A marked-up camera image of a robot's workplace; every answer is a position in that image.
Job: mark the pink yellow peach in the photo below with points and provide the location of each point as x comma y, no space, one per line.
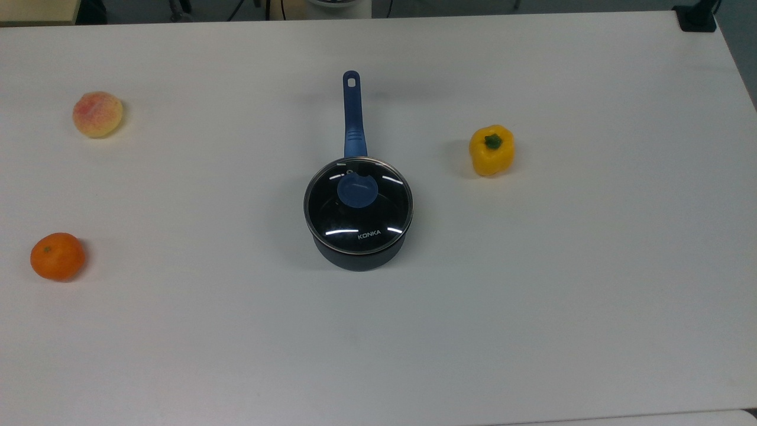
97,114

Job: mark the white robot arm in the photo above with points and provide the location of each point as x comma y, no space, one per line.
340,6

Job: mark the orange mandarin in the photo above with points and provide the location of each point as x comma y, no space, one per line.
57,257

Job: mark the black camera stand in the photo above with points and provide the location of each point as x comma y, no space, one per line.
696,18

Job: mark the light wooden cabinet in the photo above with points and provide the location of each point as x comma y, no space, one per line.
35,10

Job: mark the glass lid with blue knob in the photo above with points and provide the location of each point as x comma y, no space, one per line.
331,219

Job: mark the yellow bell pepper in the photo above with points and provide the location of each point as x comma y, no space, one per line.
492,155

